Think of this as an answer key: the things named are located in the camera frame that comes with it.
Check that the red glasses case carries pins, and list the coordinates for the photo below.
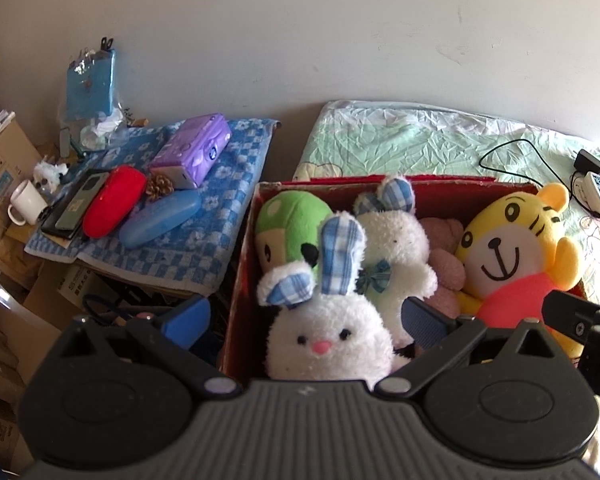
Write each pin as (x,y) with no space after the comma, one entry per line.
(112,205)

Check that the yellow tiger plush toy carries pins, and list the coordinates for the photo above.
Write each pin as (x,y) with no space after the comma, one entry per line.
(510,240)

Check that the purple tissue pack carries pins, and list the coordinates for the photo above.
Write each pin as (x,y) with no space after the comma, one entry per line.
(195,145)

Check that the black smartphone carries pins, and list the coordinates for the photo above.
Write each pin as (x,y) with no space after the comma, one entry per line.
(82,200)
(52,225)

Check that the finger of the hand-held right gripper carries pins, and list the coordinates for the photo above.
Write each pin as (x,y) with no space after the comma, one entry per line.
(565,315)

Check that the crumpled white tissue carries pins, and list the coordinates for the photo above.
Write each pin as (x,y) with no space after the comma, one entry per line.
(105,124)

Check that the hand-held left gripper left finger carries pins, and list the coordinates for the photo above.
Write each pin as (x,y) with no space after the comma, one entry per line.
(187,322)

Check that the printed cardboard box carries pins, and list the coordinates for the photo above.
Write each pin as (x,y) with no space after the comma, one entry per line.
(75,285)

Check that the green bean plush toy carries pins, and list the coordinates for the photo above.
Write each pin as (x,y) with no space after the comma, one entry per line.
(290,220)

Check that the large white rabbit plush toy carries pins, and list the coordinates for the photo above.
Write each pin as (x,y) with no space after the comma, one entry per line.
(325,330)

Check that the blue hanging pouch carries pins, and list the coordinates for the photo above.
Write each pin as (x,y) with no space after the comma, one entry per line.
(90,85)

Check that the black power adapter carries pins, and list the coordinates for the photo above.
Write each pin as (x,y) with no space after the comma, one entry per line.
(587,161)

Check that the pine cone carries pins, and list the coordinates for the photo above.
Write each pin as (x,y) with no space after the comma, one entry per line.
(159,187)

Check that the small white figurine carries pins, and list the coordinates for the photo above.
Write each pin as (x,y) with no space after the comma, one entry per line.
(47,175)

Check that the blue glasses case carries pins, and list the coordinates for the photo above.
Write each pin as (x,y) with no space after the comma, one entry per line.
(160,217)

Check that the brown cardboard box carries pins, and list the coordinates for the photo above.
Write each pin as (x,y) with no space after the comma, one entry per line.
(5,170)

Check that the pink-brown bear plush toy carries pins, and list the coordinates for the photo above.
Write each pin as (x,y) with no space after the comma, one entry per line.
(445,270)

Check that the red cardboard box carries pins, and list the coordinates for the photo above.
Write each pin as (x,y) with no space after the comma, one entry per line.
(237,325)

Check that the white mug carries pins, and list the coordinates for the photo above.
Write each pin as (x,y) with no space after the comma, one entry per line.
(27,202)

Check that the white rabbit plush with bow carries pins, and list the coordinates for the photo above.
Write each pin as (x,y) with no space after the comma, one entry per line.
(395,240)

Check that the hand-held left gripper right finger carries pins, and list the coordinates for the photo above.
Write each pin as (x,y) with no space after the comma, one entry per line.
(422,322)

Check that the blue checkered towel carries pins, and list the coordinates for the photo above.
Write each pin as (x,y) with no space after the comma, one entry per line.
(220,220)

